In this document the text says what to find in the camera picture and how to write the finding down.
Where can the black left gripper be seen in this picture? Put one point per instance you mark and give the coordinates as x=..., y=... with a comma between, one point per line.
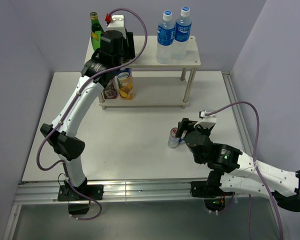
x=128, y=45

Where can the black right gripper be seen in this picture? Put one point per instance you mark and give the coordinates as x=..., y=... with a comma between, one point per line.
x=185, y=124

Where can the silver blue can red tab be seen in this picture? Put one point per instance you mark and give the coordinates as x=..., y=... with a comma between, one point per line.
x=181, y=139

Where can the green glass bottle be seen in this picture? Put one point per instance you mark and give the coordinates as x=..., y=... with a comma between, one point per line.
x=96, y=30

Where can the blue label water bottle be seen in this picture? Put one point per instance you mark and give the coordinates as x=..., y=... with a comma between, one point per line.
x=165, y=38
x=183, y=26

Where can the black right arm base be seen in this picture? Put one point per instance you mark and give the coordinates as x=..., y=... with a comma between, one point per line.
x=215, y=199

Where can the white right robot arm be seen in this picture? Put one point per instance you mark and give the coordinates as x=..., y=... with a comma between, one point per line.
x=234, y=171

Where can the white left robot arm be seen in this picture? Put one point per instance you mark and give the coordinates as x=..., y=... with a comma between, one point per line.
x=61, y=133

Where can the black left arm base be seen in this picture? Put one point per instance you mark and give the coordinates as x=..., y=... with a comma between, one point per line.
x=77, y=203

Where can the white two-tier wooden shelf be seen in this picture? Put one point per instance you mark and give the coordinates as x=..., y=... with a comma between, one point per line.
x=152, y=50

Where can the pineapple juice carton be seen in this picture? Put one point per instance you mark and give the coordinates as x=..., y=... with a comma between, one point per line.
x=125, y=84

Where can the grape juice carton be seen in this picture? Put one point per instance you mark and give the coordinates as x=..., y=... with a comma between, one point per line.
x=110, y=91

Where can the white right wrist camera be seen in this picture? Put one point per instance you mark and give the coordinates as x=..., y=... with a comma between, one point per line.
x=206, y=121

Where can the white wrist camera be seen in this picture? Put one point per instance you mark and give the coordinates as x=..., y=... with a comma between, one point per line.
x=206, y=121
x=115, y=22

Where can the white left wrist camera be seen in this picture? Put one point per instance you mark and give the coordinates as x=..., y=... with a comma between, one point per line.
x=115, y=22

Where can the aluminium frame rail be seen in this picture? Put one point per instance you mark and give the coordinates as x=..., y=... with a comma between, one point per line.
x=126, y=146

